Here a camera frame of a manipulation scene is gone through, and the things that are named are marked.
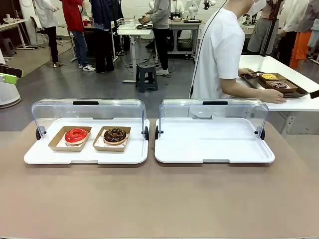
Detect chocolate donut with colourful sprinkles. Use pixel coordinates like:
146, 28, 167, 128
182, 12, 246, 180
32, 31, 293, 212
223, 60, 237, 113
265, 80, 299, 93

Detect chocolate sprinkle donut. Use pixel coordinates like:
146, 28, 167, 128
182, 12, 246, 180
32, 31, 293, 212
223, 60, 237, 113
271, 81, 290, 90

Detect yellow frosted donut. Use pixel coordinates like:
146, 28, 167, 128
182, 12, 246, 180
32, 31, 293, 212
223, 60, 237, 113
258, 72, 287, 83

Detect dark brown serving tray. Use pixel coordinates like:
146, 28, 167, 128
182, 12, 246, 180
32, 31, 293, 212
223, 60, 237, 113
240, 71, 311, 100

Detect red glazed donut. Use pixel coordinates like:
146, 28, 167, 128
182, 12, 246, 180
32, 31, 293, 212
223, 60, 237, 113
64, 127, 89, 146

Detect red frosted donut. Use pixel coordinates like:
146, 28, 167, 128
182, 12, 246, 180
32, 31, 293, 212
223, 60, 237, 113
47, 125, 92, 152

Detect person in white shirt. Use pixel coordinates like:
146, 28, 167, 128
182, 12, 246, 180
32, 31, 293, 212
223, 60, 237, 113
190, 0, 267, 118

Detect chocolate nut donut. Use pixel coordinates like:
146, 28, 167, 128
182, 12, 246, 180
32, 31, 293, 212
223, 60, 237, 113
103, 127, 127, 145

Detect chocolate sprinkled donut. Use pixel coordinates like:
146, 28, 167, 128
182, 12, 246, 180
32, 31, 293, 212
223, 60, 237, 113
92, 125, 132, 152

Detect person's right hand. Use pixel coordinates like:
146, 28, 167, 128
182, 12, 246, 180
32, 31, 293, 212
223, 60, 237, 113
268, 89, 286, 104

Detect person's left hand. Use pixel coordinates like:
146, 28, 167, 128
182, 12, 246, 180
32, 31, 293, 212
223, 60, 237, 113
238, 68, 255, 78

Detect small grey step stool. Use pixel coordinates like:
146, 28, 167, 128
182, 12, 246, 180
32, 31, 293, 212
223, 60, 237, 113
2, 39, 17, 57

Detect white office desk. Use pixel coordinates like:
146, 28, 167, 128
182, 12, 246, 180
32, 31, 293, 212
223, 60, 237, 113
0, 18, 35, 60

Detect bystander in orange shorts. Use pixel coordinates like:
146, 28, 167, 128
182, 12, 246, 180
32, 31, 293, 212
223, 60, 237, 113
289, 0, 319, 70

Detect black office chair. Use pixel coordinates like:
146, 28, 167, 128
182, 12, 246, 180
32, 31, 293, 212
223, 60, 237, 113
29, 16, 47, 49

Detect white side table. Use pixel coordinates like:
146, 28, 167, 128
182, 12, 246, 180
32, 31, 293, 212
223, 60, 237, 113
238, 54, 319, 136

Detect bystander in white top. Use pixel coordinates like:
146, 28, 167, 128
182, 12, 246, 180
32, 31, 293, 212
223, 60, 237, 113
33, 0, 60, 68

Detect black tripod pole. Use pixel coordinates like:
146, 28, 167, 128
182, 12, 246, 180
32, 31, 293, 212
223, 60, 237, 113
260, 0, 284, 57

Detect bystander in white shirt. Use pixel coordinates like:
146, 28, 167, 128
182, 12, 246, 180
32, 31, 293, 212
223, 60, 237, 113
276, 0, 311, 67

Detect bystander in grey trousers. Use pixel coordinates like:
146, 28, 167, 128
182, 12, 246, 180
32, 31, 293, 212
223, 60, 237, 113
246, 0, 278, 53

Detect white printed paper liner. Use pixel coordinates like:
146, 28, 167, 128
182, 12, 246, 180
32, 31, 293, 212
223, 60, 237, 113
57, 129, 91, 148
96, 129, 130, 148

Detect bystander in red jacket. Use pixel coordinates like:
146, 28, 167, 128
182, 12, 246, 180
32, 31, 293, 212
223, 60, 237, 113
61, 0, 97, 72

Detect clear display case lid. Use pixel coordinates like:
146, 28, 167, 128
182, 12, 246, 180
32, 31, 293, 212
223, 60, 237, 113
31, 98, 146, 139
159, 99, 269, 136

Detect bystander in dark blue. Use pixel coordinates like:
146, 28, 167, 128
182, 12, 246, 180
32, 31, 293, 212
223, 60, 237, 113
90, 0, 123, 74

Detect white display case tray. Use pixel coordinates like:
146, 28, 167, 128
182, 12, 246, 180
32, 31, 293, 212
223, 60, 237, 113
154, 117, 276, 164
23, 117, 150, 165

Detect white standing desk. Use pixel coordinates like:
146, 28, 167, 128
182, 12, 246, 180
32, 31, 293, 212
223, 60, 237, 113
117, 23, 157, 83

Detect dark grey plastic stool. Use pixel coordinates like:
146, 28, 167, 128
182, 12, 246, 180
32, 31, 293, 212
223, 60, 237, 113
135, 63, 159, 93

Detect bystander in grey hoodie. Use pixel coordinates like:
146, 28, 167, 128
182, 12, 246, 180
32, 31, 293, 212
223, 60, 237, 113
144, 0, 173, 76

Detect white round pedestal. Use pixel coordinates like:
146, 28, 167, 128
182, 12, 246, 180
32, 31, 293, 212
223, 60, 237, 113
0, 81, 22, 109

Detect black lid handle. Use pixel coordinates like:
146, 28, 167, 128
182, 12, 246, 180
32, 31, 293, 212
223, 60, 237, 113
73, 100, 99, 106
202, 100, 228, 106

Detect black hanging cable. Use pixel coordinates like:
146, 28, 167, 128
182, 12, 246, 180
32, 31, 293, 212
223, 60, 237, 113
190, 0, 229, 99

